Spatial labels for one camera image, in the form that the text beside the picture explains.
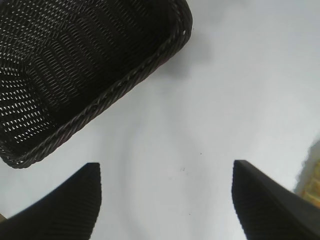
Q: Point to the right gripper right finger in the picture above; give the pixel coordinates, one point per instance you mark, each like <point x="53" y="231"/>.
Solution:
<point x="270" y="215"/>

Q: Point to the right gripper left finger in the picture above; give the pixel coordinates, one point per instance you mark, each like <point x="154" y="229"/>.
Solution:
<point x="55" y="215"/>

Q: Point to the dark brown wicker basket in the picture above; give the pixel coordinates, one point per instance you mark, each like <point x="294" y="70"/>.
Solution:
<point x="75" y="62"/>

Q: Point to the long twisted golden bread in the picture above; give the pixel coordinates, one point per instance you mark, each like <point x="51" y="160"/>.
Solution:
<point x="312" y="175"/>

